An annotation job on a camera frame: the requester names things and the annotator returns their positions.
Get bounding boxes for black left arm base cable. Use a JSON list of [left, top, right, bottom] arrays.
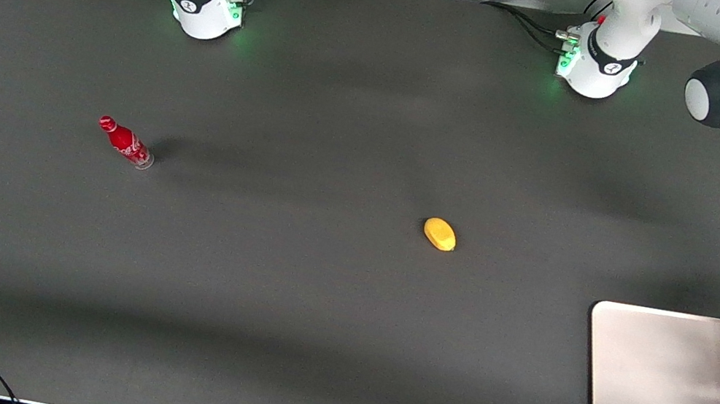
[[474, 0, 616, 62]]

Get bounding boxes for yellow lemon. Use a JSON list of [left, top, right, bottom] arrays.
[[419, 215, 461, 254]]

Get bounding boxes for red cola bottle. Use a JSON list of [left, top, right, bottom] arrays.
[[91, 114, 162, 173]]

